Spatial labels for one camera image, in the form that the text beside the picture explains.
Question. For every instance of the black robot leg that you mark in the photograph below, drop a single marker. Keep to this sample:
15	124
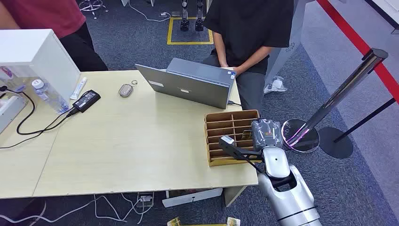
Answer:
184	18
199	18

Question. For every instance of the red barrier belt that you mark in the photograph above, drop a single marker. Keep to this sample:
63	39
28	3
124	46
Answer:
352	34

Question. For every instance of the cardboard card organizer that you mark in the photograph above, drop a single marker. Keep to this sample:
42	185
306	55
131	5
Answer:
218	116

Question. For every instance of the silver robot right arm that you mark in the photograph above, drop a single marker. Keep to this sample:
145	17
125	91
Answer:
290	199

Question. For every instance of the card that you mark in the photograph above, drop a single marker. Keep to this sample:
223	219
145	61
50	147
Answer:
247	135
233	222
174	222

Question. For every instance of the white cabinet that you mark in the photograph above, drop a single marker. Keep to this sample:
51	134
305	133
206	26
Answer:
31	46

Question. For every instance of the person's right hand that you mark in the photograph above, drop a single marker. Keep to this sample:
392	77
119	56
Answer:
224	64

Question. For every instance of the pale wooden table leg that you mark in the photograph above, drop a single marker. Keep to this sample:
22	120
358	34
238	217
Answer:
233	194

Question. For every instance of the white low platform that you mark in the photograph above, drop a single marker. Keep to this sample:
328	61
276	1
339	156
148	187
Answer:
386	9

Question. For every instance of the black wrist camera pale box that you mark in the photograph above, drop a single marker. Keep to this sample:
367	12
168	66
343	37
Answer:
229	144

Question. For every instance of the yellow floor tape square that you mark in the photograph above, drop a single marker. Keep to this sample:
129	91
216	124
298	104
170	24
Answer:
170	31

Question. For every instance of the person's left hand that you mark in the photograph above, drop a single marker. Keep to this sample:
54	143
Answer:
239	70

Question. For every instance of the chrome stanchion post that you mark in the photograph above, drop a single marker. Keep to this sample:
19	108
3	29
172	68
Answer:
343	90

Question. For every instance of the clear bottle pink label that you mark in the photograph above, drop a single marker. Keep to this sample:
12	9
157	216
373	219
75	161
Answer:
7	76

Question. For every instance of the clear plastic water bottle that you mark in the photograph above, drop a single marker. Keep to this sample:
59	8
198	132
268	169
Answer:
47	94

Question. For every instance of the person's left forearm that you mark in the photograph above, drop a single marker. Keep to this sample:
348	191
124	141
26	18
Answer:
255	59

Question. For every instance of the chair base with castors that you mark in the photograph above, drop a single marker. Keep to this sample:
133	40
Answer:
92	6

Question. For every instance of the grey kiosk panel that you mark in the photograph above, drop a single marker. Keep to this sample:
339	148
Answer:
290	46

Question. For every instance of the white tube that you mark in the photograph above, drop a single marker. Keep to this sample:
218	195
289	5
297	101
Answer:
78	88

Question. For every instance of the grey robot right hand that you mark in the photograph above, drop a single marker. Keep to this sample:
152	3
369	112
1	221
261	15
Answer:
266	134

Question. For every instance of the white desktop device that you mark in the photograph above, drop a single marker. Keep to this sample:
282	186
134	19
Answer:
9	112

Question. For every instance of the person's right forearm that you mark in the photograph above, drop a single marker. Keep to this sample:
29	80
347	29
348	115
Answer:
7	18
220	51

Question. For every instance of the grey laptop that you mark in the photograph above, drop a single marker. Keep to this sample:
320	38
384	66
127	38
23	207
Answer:
187	87

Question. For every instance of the white flat box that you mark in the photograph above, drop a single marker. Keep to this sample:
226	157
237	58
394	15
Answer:
193	197

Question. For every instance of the black stanchion post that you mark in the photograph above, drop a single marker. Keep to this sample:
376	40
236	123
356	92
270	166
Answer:
335	143

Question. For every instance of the person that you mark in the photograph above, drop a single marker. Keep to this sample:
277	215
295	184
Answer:
46	12
249	25

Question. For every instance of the card on floor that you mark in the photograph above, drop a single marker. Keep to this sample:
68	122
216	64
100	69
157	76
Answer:
174	222
233	222

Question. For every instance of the black power adapter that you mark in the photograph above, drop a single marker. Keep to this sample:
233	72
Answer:
86	100

